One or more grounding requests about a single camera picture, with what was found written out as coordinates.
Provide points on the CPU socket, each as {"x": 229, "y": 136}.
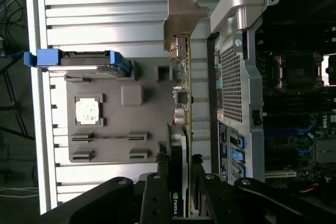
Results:
{"x": 298, "y": 73}

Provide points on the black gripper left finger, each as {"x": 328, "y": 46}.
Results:
{"x": 155, "y": 203}

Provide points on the white expansion slot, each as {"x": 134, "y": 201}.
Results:
{"x": 281, "y": 174}

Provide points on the open black PC case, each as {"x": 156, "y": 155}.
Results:
{"x": 249, "y": 90}

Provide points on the green Dell motherboard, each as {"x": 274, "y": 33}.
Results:
{"x": 288, "y": 113}

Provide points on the silver socket cover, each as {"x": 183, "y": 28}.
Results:
{"x": 331, "y": 70}

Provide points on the silver CPU chip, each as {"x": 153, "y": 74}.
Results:
{"x": 88, "y": 111}

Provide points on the hard disk with blue carrier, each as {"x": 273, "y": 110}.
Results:
{"x": 84, "y": 60}

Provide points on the grey parts rack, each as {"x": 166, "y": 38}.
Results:
{"x": 118, "y": 124}

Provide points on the blue expansion slot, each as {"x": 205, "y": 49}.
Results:
{"x": 286, "y": 132}

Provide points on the silver chipset heatsink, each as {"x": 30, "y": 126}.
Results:
{"x": 326, "y": 151}

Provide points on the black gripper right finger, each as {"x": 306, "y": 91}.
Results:
{"x": 212, "y": 203}

